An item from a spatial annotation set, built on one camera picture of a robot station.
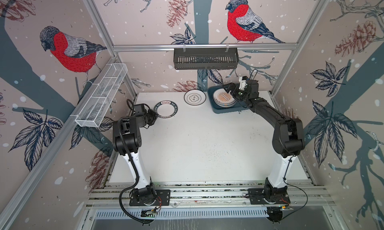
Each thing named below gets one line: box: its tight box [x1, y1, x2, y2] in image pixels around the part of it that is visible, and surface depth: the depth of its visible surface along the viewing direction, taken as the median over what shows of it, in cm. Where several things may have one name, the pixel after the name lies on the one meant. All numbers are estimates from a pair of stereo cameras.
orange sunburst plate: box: [212, 88, 237, 108], surface depth 113 cm
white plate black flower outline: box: [183, 89, 207, 106], surface depth 120 cm
